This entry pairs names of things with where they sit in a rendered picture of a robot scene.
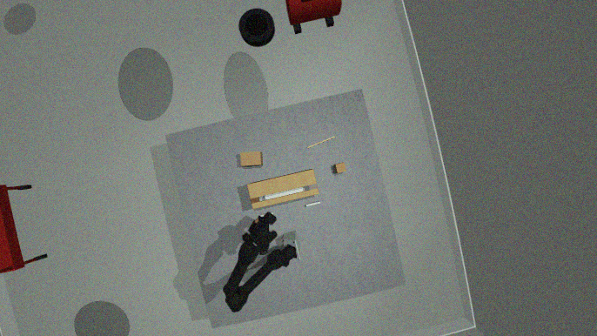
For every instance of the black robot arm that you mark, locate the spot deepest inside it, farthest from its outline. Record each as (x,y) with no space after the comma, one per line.
(236,296)

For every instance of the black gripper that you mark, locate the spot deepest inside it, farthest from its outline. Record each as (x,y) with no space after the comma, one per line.
(267,217)

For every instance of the small tan block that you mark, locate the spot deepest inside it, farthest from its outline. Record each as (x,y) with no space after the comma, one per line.
(251,158)
(340,167)

